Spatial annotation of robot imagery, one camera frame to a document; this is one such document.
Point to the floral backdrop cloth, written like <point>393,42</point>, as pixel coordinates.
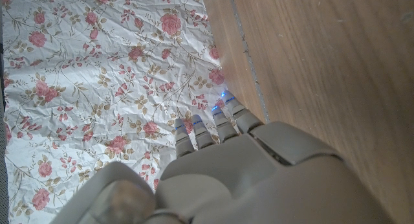
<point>97,72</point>

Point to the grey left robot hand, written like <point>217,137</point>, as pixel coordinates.
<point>258,178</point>

